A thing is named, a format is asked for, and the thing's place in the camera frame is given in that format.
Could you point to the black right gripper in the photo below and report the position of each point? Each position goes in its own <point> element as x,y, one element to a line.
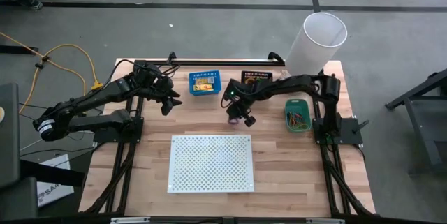
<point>234,109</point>

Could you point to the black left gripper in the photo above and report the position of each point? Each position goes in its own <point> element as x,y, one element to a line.
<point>155,82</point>

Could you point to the yellow-orange coil wristband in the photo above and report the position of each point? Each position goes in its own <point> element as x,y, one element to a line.
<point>250,81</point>

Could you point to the orange rubber band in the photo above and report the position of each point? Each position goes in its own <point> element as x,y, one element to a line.
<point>292,119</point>

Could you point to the yellow rubber band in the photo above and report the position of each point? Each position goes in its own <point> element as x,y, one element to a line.
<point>305,125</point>

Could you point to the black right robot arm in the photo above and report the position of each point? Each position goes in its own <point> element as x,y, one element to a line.
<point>297,81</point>

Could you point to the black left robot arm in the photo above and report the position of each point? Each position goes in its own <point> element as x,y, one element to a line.
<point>94,99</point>

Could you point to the black plastic basket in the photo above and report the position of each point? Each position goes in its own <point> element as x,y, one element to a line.
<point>265,77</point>

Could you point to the teal plastic bin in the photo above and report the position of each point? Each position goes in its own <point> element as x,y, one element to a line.
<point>297,104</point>

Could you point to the blue plastic basket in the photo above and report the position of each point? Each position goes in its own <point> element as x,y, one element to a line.
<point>218,77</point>

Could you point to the white perforated metal shelf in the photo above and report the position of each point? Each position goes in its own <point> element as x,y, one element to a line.
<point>209,164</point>

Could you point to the black flat bar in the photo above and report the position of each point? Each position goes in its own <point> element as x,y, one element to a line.
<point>52,174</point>

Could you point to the white printed cardboard box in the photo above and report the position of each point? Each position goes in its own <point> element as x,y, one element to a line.
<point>56,192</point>

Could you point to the black floor strip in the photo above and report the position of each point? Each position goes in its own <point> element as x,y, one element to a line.
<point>17,49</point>

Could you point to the black equipment case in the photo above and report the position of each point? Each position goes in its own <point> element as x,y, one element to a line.
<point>8,140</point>

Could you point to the black metal stand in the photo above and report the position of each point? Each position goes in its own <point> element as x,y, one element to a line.
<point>424,119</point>

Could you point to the black aluminium table frame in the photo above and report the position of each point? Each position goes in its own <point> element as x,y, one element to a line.
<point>209,63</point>

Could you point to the silver metal bracket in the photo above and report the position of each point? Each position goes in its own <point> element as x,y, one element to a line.
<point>324,221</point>
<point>129,220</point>

